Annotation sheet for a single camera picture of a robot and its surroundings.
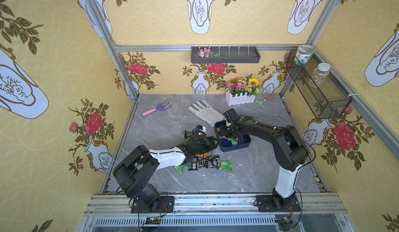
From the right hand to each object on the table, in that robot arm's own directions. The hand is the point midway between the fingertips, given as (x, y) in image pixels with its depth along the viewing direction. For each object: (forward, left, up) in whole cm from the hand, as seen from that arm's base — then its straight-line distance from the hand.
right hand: (225, 130), depth 98 cm
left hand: (-10, +8, +5) cm, 14 cm away
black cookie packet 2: (-21, +13, 0) cm, 24 cm away
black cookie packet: (-23, +19, -1) cm, 29 cm away
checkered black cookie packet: (-21, +7, -1) cm, 22 cm away
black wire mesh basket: (+9, -50, +25) cm, 56 cm away
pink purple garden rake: (+21, +47, -3) cm, 52 cm away
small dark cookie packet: (-3, +25, 0) cm, 25 cm away
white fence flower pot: (+26, -11, +10) cm, 30 cm away
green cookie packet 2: (-21, 0, -1) cm, 21 cm away
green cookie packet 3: (-8, -5, 0) cm, 9 cm away
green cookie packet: (-24, +26, -2) cm, 36 cm away
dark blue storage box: (-8, -1, -2) cm, 8 cm away
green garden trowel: (+28, -28, -4) cm, 40 cm away
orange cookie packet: (-21, +12, +11) cm, 27 cm away
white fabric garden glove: (+17, +13, -3) cm, 22 cm away
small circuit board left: (-48, +35, -4) cm, 60 cm away
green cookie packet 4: (-15, +8, +12) cm, 20 cm away
